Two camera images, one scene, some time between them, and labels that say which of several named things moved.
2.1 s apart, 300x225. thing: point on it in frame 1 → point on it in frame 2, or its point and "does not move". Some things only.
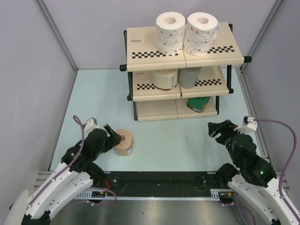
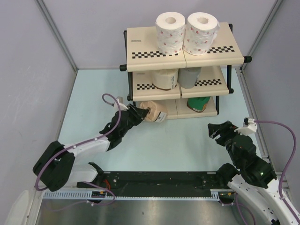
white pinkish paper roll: (201, 28) does not move
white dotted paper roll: (170, 28) does not move
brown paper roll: (126, 146) → (156, 113)
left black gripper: (115, 139) → (138, 114)
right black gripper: (214, 128) does not move
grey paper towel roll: (187, 77) does not move
